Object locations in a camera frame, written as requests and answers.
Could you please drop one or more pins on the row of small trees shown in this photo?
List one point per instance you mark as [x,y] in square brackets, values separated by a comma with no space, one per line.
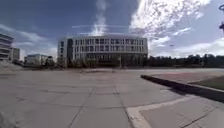
[96,62]

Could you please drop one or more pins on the large white curved building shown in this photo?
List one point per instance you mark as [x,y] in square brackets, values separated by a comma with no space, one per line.
[106,46]

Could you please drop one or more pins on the pale paved strip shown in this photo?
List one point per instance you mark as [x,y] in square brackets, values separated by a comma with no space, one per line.
[136,115]

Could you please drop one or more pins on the grey concrete slab plaza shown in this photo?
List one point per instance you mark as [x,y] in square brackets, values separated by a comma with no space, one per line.
[60,96]

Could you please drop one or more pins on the row of dark trees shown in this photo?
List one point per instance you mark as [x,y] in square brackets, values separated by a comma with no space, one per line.
[186,61]

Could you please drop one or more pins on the low pale building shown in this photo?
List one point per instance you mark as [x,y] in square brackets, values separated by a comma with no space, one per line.
[35,59]

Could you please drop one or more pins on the raised concrete kerb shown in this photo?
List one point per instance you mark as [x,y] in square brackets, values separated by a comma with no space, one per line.
[186,88]

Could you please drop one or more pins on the grass patch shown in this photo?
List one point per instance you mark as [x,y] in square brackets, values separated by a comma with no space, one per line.
[213,82]

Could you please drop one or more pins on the pale layered building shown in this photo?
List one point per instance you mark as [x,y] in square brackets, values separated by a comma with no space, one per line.
[5,46]

